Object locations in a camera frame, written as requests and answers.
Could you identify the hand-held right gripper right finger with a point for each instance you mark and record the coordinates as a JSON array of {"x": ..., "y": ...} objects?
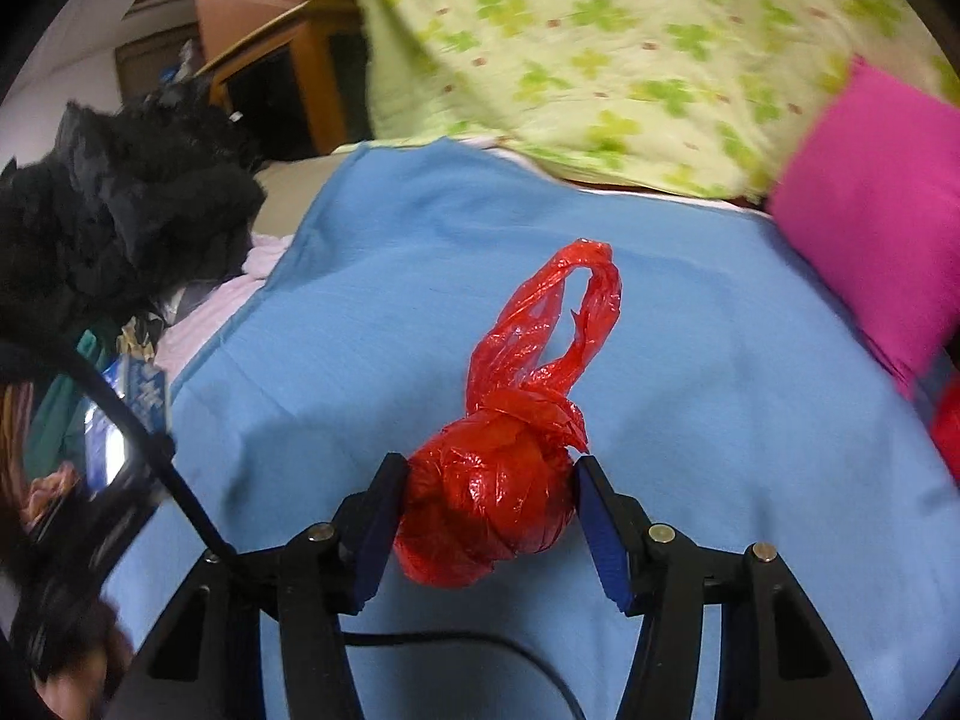
[{"x": 601, "y": 532}]

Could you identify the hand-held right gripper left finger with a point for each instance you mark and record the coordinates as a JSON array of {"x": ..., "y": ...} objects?
[{"x": 375, "y": 532}]

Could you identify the red plastic bag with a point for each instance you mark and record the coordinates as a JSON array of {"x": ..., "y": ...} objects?
[{"x": 487, "y": 495}]

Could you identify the pale pink bed sheet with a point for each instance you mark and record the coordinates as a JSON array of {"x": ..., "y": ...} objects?
[{"x": 225, "y": 300}]

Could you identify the blue bed sheet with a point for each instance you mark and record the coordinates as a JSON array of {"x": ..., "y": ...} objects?
[{"x": 712, "y": 360}]

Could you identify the black fuzzy cloth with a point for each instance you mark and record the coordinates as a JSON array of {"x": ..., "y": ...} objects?
[{"x": 112, "y": 217}]

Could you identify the red printed bag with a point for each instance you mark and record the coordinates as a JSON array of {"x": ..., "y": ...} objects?
[{"x": 948, "y": 427}]

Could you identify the pink pillow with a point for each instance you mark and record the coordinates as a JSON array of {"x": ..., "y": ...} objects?
[{"x": 877, "y": 217}]

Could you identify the wooden cabinet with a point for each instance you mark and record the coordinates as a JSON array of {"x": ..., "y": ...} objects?
[{"x": 255, "y": 15}]

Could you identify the green floral quilt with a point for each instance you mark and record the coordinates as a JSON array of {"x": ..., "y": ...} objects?
[{"x": 615, "y": 52}]

